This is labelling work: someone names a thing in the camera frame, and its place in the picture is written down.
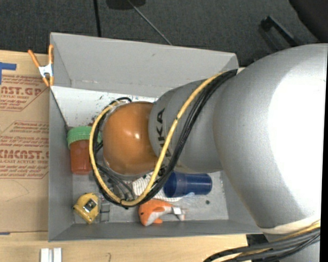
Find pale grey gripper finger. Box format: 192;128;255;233
99;202;112;222

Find orange jar with green lid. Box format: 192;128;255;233
65;125;103;176

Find brown cardboard board red print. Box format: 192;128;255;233
0;49;57;238

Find grey metal bin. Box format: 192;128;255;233
40;31;272;252

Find yellow tape measure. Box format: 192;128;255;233
72;191;101;225

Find orange and white toy fish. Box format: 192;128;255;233
137;199;189;229

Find white rope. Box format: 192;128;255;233
131;170;185;204

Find blue plastic cup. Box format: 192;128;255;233
163;171;214;200

